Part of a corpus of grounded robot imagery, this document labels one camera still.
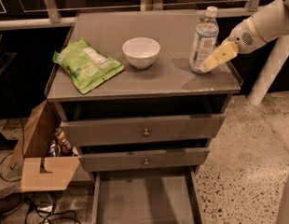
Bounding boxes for clear blue plastic water bottle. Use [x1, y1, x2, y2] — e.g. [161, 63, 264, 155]
[189, 7, 219, 74]

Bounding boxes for grey drawer cabinet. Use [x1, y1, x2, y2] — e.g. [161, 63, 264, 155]
[44, 10, 243, 224]

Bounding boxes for grey middle drawer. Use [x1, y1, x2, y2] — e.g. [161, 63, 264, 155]
[78, 147, 210, 172]

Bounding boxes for brown cardboard box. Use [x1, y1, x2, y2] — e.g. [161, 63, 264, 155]
[9, 101, 79, 192]

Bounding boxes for grey drawer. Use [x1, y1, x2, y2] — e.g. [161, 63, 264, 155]
[78, 147, 210, 172]
[61, 114, 225, 147]
[91, 166, 205, 224]

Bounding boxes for grey bottom drawer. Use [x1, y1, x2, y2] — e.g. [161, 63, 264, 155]
[91, 166, 205, 224]

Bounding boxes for black cables on floor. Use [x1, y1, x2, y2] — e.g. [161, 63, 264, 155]
[0, 115, 82, 224]

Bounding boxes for grey top drawer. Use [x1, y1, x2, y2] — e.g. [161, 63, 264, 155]
[61, 114, 225, 147]

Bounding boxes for green snack bag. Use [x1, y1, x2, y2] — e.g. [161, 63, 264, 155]
[52, 37, 124, 94]

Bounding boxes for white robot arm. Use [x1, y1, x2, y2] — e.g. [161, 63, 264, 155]
[199, 0, 289, 73]

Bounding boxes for items inside cardboard box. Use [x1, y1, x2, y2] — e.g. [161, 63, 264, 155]
[48, 128, 78, 157]

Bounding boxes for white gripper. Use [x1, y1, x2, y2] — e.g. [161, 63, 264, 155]
[200, 18, 267, 73]

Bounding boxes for white ceramic bowl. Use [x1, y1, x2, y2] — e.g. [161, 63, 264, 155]
[122, 37, 160, 69]

